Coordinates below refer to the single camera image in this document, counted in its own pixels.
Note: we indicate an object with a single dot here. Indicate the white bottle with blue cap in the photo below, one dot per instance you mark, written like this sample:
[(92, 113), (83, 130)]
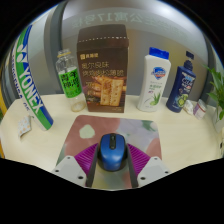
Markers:
[(154, 83)]

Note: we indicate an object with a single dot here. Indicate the brown cracker box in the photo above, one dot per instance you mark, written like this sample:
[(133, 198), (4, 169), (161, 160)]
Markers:
[(103, 73)]

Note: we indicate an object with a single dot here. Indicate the blue and black computer mouse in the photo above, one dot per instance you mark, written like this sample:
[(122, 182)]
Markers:
[(112, 155)]

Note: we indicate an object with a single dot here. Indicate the crumpled white tissue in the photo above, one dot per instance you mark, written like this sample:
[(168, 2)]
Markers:
[(188, 107)]

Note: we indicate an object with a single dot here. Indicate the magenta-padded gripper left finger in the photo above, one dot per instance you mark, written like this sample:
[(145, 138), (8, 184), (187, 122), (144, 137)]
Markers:
[(85, 160)]

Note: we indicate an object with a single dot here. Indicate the green plant in white pot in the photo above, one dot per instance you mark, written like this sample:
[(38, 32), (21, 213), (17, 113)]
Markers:
[(218, 83)]

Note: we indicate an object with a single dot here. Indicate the dark blue pump bottle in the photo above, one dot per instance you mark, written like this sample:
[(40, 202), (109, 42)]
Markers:
[(181, 88)]

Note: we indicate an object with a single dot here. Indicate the clear bottle with green label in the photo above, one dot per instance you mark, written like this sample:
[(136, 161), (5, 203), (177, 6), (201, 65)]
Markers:
[(70, 83)]

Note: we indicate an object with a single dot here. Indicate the small white patterned packet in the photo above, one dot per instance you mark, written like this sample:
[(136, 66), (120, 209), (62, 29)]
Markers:
[(24, 126)]

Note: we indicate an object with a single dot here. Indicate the pastel floral print mouse pad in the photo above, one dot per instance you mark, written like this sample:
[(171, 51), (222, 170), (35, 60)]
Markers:
[(133, 131)]

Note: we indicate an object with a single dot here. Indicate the white green blue shuttlecock tube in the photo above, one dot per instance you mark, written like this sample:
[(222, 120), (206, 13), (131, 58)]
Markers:
[(30, 86)]

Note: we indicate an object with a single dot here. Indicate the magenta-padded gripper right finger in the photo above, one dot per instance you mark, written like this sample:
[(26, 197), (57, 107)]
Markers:
[(140, 161)]

